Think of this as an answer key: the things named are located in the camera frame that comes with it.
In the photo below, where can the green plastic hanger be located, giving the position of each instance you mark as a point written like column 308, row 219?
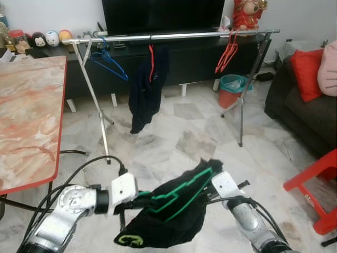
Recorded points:
column 163, row 196

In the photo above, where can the black knit garment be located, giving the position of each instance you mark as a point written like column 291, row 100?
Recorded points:
column 163, row 226

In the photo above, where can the blue plastic hanger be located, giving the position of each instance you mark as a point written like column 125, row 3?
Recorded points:
column 113, row 68

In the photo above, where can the navy blue garment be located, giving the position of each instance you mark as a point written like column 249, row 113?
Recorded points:
column 142, row 100

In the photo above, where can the red bin with teal bag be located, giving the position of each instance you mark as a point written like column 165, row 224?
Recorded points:
column 231, row 97

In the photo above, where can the marble pattern folding table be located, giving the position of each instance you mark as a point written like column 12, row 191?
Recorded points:
column 29, row 121

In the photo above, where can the red plastic stool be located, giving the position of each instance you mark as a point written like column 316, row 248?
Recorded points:
column 316, row 176

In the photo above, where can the black television console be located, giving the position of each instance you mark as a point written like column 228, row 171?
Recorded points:
column 195, row 60

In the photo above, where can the silver metal clothes rack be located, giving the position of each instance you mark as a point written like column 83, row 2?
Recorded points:
column 184, row 35

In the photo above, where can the brown fabric sofa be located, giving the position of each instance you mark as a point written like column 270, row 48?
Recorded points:
column 300, row 124

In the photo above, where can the small black floor box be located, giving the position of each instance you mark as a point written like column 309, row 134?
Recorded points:
column 265, row 77

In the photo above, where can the pink cat face cushion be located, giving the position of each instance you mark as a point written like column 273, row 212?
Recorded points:
column 329, row 71

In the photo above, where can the orange round doll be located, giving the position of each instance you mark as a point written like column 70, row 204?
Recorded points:
column 65, row 35

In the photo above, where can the black flat television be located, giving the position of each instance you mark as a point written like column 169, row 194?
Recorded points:
column 163, row 16

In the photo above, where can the white round doll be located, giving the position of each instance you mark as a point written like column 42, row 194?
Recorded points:
column 52, row 38

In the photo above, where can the black haired round doll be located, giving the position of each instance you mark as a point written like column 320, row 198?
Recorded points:
column 39, row 40

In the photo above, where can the red cushion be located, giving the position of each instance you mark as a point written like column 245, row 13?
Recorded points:
column 306, row 74

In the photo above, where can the red lidded glass jar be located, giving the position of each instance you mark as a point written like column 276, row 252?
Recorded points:
column 20, row 42

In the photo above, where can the white lace covered side table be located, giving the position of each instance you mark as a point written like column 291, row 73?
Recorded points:
column 295, row 50

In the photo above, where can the red robed figurine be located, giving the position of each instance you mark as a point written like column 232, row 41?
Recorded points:
column 248, row 15

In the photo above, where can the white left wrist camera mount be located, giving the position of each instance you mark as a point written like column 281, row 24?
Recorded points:
column 124, row 190

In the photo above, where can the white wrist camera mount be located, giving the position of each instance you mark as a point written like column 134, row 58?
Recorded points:
column 227, row 184
column 124, row 190

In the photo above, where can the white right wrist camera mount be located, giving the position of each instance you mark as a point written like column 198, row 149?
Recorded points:
column 227, row 184

